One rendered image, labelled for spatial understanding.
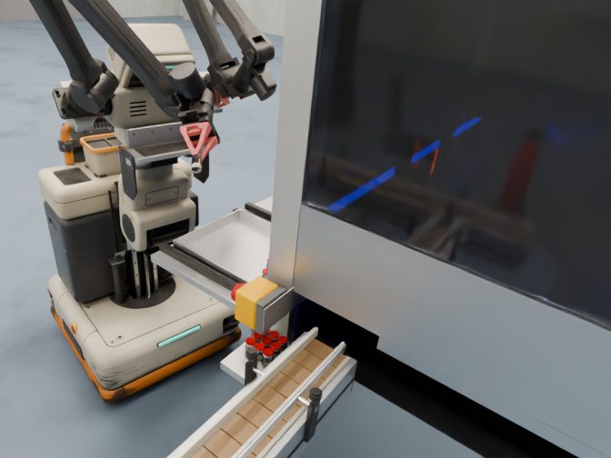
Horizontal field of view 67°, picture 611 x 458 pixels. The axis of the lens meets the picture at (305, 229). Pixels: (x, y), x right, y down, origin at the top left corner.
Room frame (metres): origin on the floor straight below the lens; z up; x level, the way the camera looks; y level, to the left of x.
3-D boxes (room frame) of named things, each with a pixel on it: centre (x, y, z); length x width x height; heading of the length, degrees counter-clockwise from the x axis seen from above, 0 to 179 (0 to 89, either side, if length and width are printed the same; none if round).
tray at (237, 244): (1.04, 0.13, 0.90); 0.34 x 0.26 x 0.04; 57
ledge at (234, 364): (0.67, 0.05, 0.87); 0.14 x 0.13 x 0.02; 58
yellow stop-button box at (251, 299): (0.71, 0.07, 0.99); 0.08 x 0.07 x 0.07; 58
